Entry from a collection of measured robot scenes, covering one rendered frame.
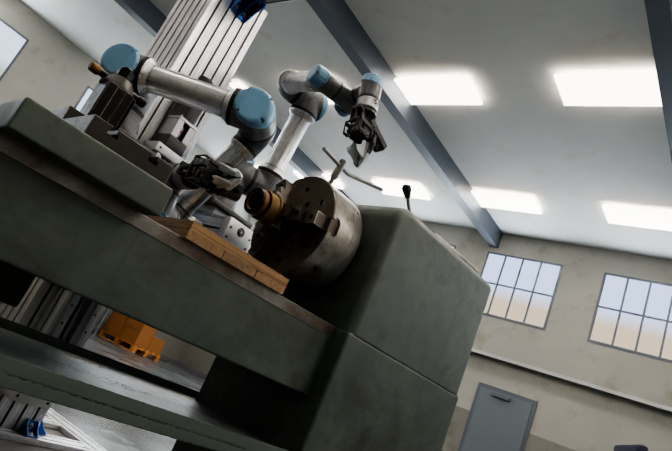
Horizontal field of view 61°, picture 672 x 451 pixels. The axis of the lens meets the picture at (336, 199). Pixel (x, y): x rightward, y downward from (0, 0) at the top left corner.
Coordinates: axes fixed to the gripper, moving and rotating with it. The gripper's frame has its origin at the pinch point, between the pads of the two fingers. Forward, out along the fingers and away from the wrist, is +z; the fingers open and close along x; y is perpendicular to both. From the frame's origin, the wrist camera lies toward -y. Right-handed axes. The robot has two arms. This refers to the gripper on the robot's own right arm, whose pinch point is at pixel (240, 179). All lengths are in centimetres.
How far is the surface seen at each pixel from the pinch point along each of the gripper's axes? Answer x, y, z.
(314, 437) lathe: -51, -39, 17
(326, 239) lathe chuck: -4.6, -23.6, 12.1
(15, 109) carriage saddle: -18, 54, 18
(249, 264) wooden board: -20.4, -2.5, 14.3
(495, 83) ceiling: 416, -475, -282
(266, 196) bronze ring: 0.0, -8.9, 0.5
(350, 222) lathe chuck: 3.4, -30.0, 11.6
